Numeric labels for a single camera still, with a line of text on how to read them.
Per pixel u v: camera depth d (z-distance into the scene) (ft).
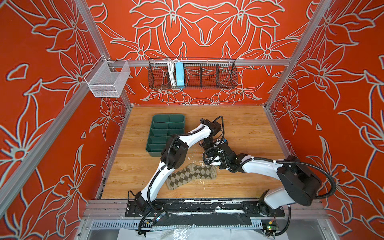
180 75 2.94
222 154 2.24
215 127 2.40
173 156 1.96
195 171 2.79
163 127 3.32
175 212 2.39
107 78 3.04
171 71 2.93
